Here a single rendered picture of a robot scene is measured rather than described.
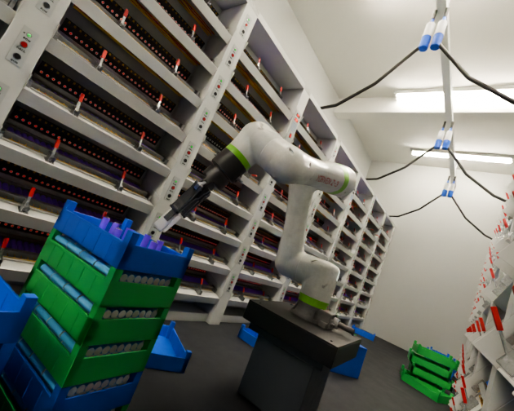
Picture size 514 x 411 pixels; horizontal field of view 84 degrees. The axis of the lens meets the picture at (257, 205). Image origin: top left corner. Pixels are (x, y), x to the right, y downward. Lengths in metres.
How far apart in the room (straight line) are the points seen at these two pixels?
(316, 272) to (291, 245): 0.16
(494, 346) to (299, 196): 0.77
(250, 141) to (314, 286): 0.67
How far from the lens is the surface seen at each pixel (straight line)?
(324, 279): 1.23
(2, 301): 0.76
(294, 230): 1.25
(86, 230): 0.78
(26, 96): 1.24
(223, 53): 1.68
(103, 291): 0.68
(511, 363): 0.60
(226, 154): 0.82
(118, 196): 1.35
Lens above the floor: 0.54
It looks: 8 degrees up
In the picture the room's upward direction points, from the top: 22 degrees clockwise
